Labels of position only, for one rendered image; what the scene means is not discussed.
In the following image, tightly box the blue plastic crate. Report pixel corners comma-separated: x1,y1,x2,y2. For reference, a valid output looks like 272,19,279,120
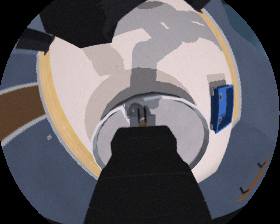
209,84,234,134

